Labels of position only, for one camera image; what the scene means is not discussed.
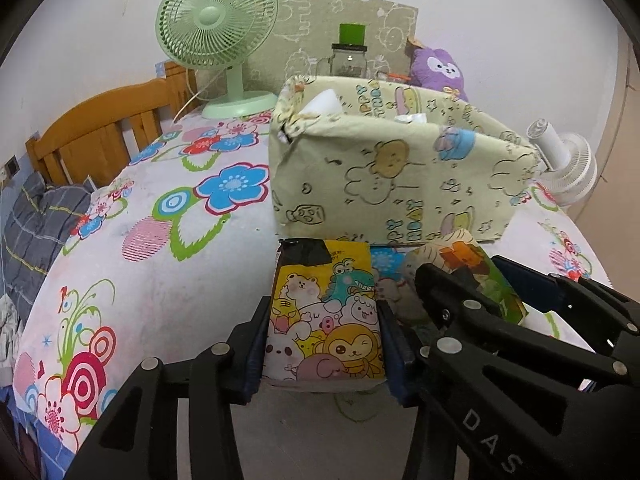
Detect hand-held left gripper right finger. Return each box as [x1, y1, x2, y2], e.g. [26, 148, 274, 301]
[377, 302, 461, 480]

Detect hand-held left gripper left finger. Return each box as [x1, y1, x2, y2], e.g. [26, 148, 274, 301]
[65, 297, 272, 480]

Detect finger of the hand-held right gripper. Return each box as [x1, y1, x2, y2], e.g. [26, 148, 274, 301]
[415, 262, 628, 401]
[492, 257, 640, 361]

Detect green tissue pack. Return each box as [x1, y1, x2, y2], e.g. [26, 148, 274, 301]
[405, 229, 527, 327]

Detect cartoon animal tissue pack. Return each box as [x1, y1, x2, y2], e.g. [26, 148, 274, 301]
[263, 239, 387, 387]

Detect yellow printed fabric storage box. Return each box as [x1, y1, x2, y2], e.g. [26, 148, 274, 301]
[269, 75, 544, 249]

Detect blue red printed pack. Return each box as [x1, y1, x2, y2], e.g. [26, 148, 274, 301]
[370, 246, 432, 332]

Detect white clip fan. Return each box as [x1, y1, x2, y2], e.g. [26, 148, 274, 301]
[525, 117, 599, 207]

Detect purple plush toy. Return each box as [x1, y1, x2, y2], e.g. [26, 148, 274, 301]
[408, 44, 471, 104]

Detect white crumpled cloth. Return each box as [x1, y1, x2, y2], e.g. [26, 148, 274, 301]
[0, 294, 27, 362]

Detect white pack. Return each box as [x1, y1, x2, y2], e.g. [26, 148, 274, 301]
[301, 88, 344, 116]

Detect grey plaid pillow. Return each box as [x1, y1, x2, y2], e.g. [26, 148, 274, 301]
[0, 172, 97, 322]

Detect glass jar with black lid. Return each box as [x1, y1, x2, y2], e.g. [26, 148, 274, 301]
[316, 43, 371, 80]

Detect wooden bed headboard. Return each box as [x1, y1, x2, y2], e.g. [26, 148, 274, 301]
[26, 62, 199, 187]

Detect green cup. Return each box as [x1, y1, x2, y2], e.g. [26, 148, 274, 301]
[338, 22, 367, 46]

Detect beige printed board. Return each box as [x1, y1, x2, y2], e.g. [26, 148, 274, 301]
[244, 0, 419, 82]

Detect green desk fan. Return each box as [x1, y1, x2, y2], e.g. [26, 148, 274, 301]
[155, 0, 279, 121]

